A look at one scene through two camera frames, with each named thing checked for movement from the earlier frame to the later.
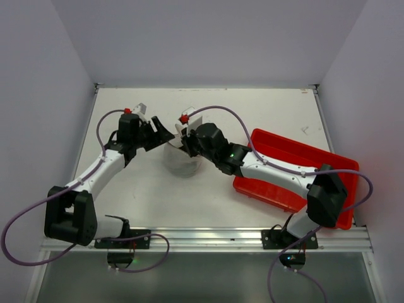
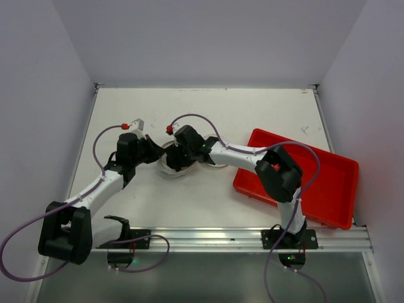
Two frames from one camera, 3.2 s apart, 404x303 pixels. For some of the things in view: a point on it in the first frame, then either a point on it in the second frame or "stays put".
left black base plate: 144,242 stays put
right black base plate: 276,239 stays put
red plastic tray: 303,157 stays put
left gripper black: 161,136 -> 156,151
